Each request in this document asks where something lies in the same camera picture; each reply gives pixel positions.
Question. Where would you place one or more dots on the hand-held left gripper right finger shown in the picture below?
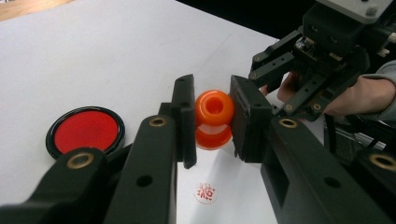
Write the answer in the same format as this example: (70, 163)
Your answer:
(295, 174)

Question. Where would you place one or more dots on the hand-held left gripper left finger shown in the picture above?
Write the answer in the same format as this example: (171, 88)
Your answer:
(149, 161)

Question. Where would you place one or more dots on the round red ink pad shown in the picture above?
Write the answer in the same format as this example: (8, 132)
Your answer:
(85, 130)

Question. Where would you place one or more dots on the orange stamp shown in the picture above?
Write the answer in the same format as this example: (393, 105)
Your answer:
(214, 112)

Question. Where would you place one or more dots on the white table cover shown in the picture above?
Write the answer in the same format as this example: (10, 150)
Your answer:
(109, 56)

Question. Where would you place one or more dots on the wooden table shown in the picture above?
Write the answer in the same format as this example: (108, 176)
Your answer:
(21, 7)

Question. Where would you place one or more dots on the aluminium rail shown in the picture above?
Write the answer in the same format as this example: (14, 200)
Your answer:
(358, 138)

